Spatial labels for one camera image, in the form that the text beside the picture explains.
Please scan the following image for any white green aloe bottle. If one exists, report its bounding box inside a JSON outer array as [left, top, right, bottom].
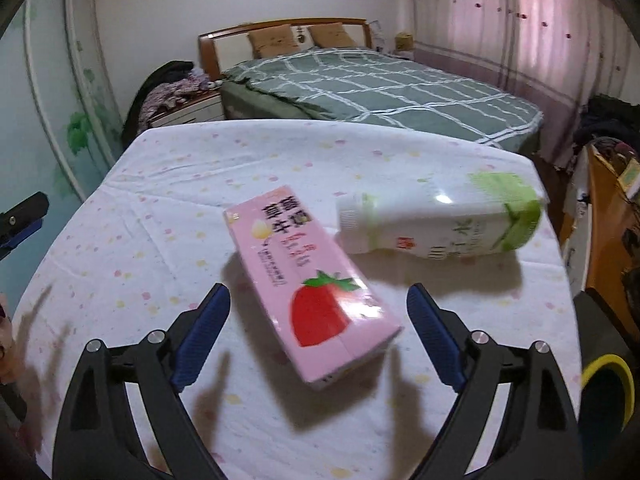
[[336, 171, 547, 260]]

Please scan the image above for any left brown bear pillow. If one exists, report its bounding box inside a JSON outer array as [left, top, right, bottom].
[[247, 24, 299, 58]]

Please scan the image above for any right brown bear pillow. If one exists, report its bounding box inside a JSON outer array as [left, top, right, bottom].
[[308, 23, 358, 49]]

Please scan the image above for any dark clothes pile by curtain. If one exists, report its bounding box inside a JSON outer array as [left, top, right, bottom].
[[573, 94, 640, 153]]

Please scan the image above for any brown bear pillow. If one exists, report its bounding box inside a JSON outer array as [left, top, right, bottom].
[[247, 24, 299, 58], [308, 23, 358, 49]]

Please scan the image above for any sliding wardrobe door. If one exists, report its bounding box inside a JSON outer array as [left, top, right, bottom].
[[1, 0, 122, 311]]

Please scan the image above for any small wicker basket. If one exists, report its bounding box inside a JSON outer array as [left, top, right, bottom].
[[394, 32, 414, 52]]

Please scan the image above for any pink white curtain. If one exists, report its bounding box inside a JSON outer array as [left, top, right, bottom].
[[411, 0, 639, 164]]

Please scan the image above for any white dotted table cloth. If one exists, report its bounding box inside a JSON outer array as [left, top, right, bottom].
[[14, 120, 582, 479]]

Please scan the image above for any white bedside drawer cabinet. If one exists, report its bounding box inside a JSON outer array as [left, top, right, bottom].
[[149, 91, 226, 128]]

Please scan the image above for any yellow rimmed trash bin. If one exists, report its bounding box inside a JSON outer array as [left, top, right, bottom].
[[574, 292, 636, 442]]

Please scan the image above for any wooden desk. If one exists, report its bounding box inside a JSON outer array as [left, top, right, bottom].
[[560, 146, 639, 344]]

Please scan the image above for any pink strawberry milk carton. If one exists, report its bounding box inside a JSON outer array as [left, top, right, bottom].
[[224, 186, 402, 389]]

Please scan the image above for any pile of clothes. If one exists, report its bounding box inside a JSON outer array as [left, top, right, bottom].
[[120, 61, 215, 150]]

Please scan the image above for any wooden headboard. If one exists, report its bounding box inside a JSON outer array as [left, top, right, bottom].
[[198, 16, 373, 74]]

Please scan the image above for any green checked bed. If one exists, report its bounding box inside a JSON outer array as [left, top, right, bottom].
[[224, 47, 544, 152]]

